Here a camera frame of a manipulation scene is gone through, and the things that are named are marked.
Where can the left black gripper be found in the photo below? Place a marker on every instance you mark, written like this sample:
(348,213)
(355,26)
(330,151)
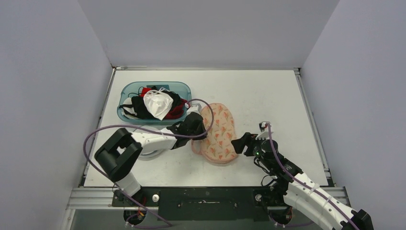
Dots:
(203,130)

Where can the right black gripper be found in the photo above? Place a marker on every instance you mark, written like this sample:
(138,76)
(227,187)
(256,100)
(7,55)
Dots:
(248,144)

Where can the peach floral padded bra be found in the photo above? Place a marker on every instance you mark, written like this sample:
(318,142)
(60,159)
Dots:
(217,146)

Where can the white satin bra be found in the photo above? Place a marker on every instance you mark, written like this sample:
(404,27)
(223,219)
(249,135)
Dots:
(158,103)

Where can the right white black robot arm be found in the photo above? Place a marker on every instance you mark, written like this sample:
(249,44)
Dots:
(298,190)

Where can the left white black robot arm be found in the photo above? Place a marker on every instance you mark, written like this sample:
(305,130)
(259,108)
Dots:
(118,154)

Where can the dark red lace bra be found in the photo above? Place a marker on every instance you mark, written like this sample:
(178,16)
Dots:
(176,110)

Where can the white black bra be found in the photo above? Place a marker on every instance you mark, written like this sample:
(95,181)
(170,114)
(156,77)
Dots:
(127,109)

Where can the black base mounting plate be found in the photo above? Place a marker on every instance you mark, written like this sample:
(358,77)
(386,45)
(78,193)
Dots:
(210,203)

